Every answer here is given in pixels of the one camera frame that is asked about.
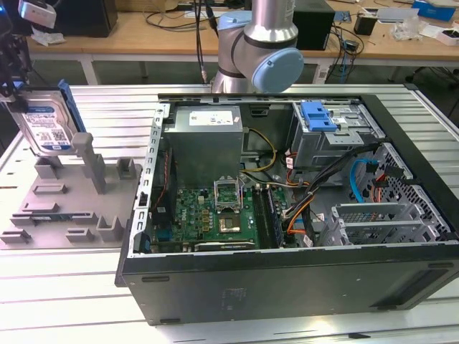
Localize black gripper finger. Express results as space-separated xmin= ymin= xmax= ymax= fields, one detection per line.
xmin=0 ymin=34 xmax=32 ymax=112

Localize hard disk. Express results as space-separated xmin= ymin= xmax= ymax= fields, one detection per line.
xmin=0 ymin=79 xmax=87 ymax=158

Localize blue data wire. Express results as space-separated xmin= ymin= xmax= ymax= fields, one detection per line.
xmin=349 ymin=157 xmax=377 ymax=205

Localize orange red power wire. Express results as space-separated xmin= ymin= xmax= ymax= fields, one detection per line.
xmin=371 ymin=165 xmax=413 ymax=206

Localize metal disk bay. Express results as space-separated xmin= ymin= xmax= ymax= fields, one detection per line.
xmin=318 ymin=202 xmax=449 ymax=248

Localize white crumpled plastic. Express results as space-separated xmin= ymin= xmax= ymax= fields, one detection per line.
xmin=30 ymin=24 xmax=67 ymax=47

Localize black computer tower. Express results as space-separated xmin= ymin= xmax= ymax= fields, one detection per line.
xmin=10 ymin=0 xmax=118 ymax=39

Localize wooden desk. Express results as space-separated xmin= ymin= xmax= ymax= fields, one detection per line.
xmin=0 ymin=0 xmax=459 ymax=85

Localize RAM stick with blue label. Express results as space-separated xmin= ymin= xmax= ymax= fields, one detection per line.
xmin=12 ymin=213 xmax=93 ymax=225

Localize grey parts rack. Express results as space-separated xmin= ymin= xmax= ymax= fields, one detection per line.
xmin=0 ymin=132 xmax=144 ymax=252

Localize grey power supply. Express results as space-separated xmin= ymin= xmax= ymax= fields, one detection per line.
xmin=163 ymin=105 xmax=245 ymax=180

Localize green motherboard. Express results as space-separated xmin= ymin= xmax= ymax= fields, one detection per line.
xmin=150 ymin=175 xmax=306 ymax=252

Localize metal socket cover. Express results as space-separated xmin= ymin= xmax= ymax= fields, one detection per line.
xmin=213 ymin=177 xmax=243 ymax=212

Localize CPU socket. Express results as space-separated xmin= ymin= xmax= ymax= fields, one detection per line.
xmin=218 ymin=214 xmax=242 ymax=234

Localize black RAM slot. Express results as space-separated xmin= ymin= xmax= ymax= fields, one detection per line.
xmin=252 ymin=188 xmax=273 ymax=248

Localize black RAM stick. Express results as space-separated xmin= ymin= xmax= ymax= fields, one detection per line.
xmin=265 ymin=186 xmax=288 ymax=248

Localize blue drive carrier latch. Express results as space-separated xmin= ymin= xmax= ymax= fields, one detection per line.
xmin=301 ymin=102 xmax=339 ymax=133

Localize metal drive cage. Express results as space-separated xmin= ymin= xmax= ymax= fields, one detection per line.
xmin=288 ymin=102 xmax=387 ymax=180

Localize black open PC case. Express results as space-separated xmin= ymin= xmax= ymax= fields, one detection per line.
xmin=113 ymin=84 xmax=459 ymax=326

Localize small black cube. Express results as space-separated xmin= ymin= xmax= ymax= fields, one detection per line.
xmin=354 ymin=11 xmax=378 ymax=36

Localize grey flat box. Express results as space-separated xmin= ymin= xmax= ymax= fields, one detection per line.
xmin=376 ymin=6 xmax=419 ymax=24

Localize clear plastic bags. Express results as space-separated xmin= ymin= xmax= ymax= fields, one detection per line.
xmin=390 ymin=19 xmax=420 ymax=40

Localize blue cardboard box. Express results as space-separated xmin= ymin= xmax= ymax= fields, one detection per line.
xmin=411 ymin=0 xmax=455 ymax=21

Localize white tray with black item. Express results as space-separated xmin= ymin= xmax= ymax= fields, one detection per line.
xmin=435 ymin=28 xmax=459 ymax=47

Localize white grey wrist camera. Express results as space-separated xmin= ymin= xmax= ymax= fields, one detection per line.
xmin=17 ymin=0 xmax=58 ymax=29

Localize black camera cable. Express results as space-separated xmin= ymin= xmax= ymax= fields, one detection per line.
xmin=195 ymin=0 xmax=209 ymax=87

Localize yellow wire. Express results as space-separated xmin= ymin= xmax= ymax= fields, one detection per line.
xmin=240 ymin=128 xmax=277 ymax=173

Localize multicolour wire bundle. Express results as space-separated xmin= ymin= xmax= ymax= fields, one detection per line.
xmin=281 ymin=181 xmax=316 ymax=221

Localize orange flat wire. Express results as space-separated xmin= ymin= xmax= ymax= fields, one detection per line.
xmin=286 ymin=214 xmax=309 ymax=236

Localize black cable bundle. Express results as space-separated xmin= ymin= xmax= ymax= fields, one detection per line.
xmin=303 ymin=143 xmax=381 ymax=248

